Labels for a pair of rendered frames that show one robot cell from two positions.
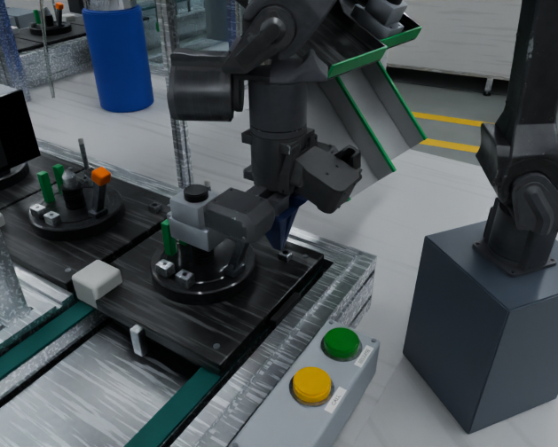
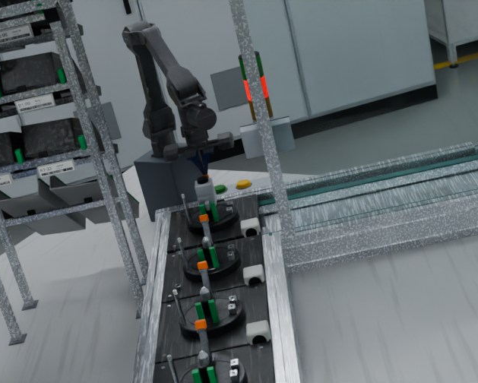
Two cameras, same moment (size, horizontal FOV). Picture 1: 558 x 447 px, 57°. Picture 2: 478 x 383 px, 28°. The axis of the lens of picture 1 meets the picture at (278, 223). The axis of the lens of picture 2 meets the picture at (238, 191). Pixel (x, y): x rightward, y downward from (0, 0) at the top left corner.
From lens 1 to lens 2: 2.70 m
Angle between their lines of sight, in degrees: 99
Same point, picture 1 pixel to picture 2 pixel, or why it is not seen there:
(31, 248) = (251, 255)
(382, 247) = (109, 260)
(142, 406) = not seen: hidden behind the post
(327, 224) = (100, 281)
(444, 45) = not seen: outside the picture
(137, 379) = (274, 224)
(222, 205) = (229, 135)
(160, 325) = (254, 208)
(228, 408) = (267, 191)
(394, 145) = (51, 230)
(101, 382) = not seen: hidden behind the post
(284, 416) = (259, 183)
